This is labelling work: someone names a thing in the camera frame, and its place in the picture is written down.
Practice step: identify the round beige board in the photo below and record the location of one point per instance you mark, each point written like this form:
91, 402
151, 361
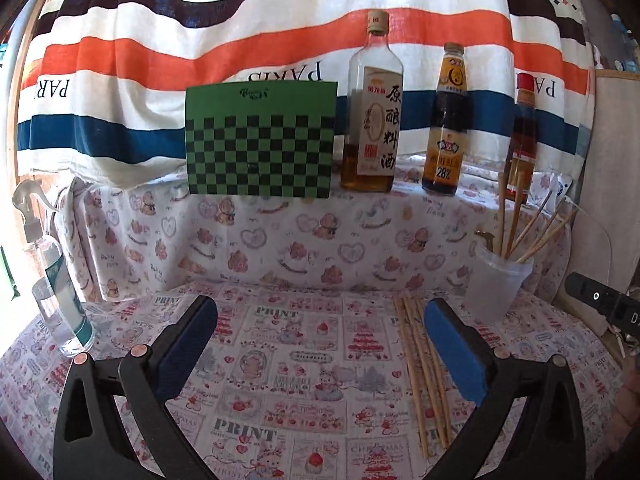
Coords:
604, 239

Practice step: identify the red cap sauce bottle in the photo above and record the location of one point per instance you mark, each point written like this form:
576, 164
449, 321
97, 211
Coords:
521, 157

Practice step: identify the green checkered box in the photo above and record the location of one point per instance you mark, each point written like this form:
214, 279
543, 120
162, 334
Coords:
261, 138

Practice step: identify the clear spray bottle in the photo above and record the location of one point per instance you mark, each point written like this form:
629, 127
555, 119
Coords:
52, 288

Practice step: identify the striped Paris cloth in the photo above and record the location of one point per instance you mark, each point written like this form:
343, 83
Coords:
102, 92

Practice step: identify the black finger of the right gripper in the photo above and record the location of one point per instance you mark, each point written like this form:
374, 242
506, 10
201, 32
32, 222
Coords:
619, 310

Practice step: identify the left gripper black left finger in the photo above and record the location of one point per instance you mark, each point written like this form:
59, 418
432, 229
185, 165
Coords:
90, 441

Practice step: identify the translucent plastic cup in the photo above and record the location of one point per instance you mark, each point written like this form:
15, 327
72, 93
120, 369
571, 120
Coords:
493, 285

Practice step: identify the dark soy sauce bottle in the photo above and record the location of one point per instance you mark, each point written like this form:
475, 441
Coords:
450, 119

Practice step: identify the bear pattern cloth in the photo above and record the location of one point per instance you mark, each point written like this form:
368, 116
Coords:
128, 243

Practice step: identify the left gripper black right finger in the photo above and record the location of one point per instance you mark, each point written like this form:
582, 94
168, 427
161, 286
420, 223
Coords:
548, 441

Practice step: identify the clear cooking wine bottle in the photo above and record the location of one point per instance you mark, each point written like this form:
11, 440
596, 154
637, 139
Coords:
374, 101

